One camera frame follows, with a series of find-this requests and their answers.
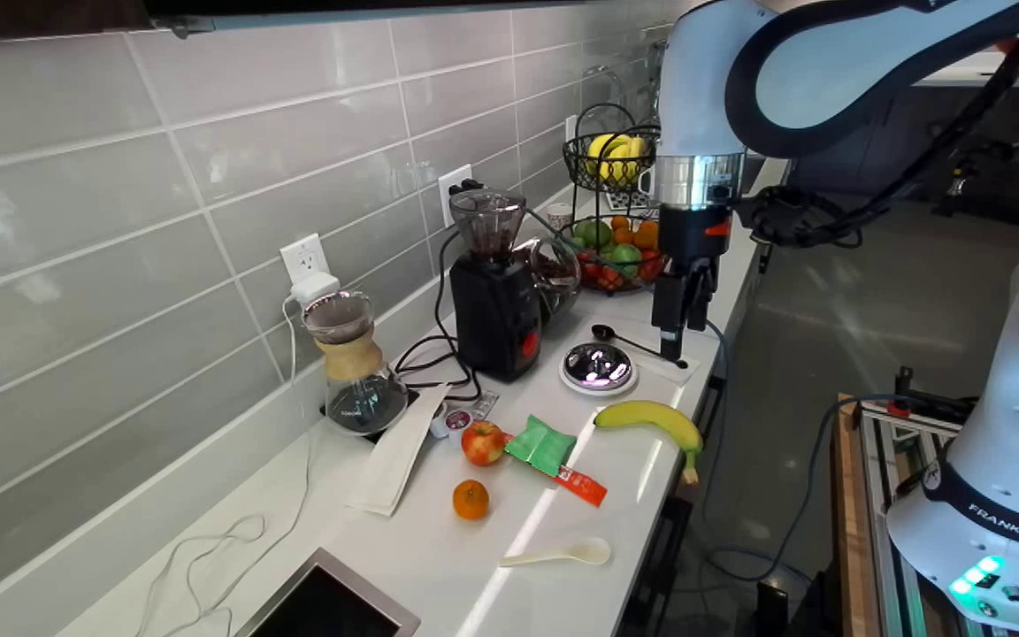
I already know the green apple in rack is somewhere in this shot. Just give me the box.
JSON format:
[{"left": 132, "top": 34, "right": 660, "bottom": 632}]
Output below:
[{"left": 574, "top": 219, "right": 644, "bottom": 277}]

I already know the white cable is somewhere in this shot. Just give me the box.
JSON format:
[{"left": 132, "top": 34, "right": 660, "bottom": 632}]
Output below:
[{"left": 132, "top": 297, "right": 335, "bottom": 637}]

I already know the orange packet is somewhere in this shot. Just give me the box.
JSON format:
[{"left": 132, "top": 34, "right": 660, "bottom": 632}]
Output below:
[{"left": 554, "top": 465, "right": 610, "bottom": 510}]

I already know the yellow banana on counter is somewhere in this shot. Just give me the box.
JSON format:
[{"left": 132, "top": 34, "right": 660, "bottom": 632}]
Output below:
[{"left": 594, "top": 401, "right": 701, "bottom": 486}]

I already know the orange clementine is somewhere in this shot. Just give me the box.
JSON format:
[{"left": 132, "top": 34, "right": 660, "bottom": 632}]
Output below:
[
  {"left": 452, "top": 477, "right": 493, "bottom": 519},
  {"left": 612, "top": 217, "right": 659, "bottom": 252}
]

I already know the aluminium frame cart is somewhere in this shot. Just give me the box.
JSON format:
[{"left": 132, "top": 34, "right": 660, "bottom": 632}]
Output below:
[{"left": 823, "top": 369, "right": 988, "bottom": 637}]

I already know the black coffee grinder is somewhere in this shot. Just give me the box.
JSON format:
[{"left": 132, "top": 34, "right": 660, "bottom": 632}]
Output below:
[{"left": 448, "top": 180, "right": 541, "bottom": 381}]

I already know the red apple in rack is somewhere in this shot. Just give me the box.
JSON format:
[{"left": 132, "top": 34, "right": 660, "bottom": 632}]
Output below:
[{"left": 577, "top": 252, "right": 660, "bottom": 293}]

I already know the white wall outlet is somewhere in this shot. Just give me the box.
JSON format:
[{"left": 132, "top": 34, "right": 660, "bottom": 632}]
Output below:
[{"left": 280, "top": 233, "right": 331, "bottom": 287}]

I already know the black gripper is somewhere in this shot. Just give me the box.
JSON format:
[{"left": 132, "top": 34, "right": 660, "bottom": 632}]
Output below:
[{"left": 651, "top": 205, "right": 732, "bottom": 359}]

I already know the white plastic spoon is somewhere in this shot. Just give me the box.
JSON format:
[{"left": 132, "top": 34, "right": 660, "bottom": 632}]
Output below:
[{"left": 502, "top": 536, "right": 612, "bottom": 566}]

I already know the black two-tier fruit rack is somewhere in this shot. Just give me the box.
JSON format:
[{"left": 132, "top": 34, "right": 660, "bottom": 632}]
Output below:
[{"left": 558, "top": 97, "right": 671, "bottom": 297}]

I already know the yellow fruit in top basket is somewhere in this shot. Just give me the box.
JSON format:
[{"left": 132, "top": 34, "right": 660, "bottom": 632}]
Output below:
[{"left": 587, "top": 135, "right": 646, "bottom": 186}]

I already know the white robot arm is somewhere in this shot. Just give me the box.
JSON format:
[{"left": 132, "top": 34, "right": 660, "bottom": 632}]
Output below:
[{"left": 651, "top": 0, "right": 1019, "bottom": 628}]

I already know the orange clementine in rack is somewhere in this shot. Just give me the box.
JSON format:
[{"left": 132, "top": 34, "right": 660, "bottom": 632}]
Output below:
[{"left": 612, "top": 217, "right": 659, "bottom": 252}]

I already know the white power adapter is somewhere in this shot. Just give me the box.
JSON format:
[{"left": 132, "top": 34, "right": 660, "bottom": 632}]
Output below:
[{"left": 290, "top": 271, "right": 339, "bottom": 312}]

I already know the glass jar of beans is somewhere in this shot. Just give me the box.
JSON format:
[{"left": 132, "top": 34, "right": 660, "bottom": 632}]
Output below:
[{"left": 527, "top": 238, "right": 579, "bottom": 317}]

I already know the red yellow apple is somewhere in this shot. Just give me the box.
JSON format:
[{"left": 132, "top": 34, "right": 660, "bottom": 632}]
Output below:
[{"left": 461, "top": 419, "right": 508, "bottom": 465}]

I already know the black coffee scoop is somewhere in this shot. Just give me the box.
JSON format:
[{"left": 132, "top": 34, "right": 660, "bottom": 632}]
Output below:
[{"left": 592, "top": 323, "right": 691, "bottom": 369}]

